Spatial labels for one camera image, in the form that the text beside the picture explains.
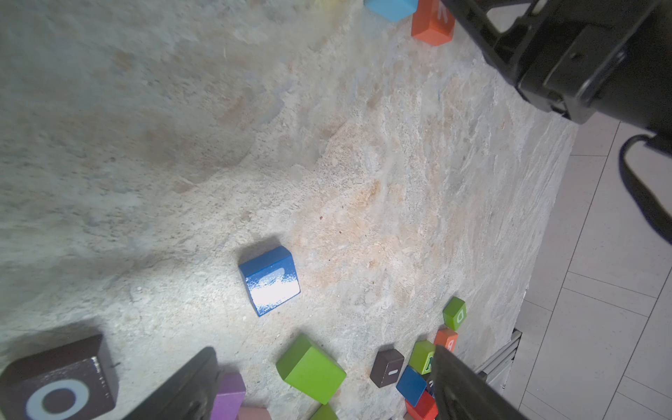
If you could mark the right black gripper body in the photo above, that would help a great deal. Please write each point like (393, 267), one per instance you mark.
(576, 58)

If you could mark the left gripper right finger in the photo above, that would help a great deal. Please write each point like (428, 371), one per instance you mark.
(461, 394)

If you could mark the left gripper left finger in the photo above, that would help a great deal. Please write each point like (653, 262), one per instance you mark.
(187, 394)

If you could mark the red R block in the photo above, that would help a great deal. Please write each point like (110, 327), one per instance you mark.
(432, 23)

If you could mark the light blue A block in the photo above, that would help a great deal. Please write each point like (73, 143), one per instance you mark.
(392, 10)

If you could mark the red plain block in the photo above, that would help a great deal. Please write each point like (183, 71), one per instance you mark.
(425, 409)

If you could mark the purple plain block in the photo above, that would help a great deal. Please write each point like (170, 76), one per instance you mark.
(229, 397)

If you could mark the blue plain block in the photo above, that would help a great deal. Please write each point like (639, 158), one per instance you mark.
(411, 385)

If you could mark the green N block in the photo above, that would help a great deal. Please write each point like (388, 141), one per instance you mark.
(421, 357)

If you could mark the pink long block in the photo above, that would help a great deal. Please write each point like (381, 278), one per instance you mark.
(253, 413)

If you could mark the orange 8 block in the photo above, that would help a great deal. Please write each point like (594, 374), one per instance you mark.
(446, 338)

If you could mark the dark minus block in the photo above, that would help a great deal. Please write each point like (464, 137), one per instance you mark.
(386, 368)

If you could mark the green D block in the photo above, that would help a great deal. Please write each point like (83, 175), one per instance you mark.
(455, 313)

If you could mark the long green block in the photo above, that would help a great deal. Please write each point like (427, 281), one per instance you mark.
(307, 368)

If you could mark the black O block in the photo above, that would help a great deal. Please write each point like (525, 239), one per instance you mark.
(74, 381)

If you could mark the blue 7 block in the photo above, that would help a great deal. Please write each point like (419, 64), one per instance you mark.
(270, 280)

